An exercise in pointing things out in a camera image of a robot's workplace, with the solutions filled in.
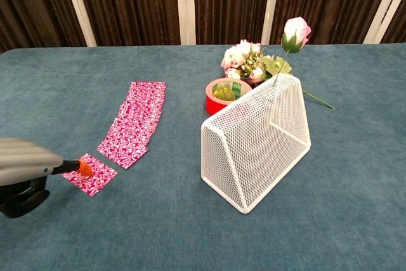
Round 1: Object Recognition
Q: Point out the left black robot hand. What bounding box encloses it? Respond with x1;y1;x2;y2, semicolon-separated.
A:
0;137;95;220

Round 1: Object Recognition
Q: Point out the pink patterned square packet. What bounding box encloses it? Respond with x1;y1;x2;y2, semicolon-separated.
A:
61;153;119;197

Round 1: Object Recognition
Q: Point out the white wire mesh basket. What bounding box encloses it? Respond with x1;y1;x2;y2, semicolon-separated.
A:
200;73;312;215

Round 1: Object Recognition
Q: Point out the red tape roll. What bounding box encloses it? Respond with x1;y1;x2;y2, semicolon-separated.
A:
205;77;253;117

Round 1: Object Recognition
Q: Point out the white frame post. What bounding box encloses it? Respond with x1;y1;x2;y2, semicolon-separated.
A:
260;0;282;45
362;0;406;44
60;0;98;48
174;0;197;46

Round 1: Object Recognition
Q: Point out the dark brown pleated curtain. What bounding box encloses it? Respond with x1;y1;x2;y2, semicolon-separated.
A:
0;0;406;55

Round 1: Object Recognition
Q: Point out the blue velvet table mat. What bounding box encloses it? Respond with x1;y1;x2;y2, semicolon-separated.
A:
0;42;406;271

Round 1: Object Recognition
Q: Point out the artificial pink flower bouquet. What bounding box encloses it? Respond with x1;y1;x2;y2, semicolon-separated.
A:
220;16;336;110

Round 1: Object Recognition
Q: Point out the row of pink packets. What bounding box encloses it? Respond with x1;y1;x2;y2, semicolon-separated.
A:
96;81;167;170

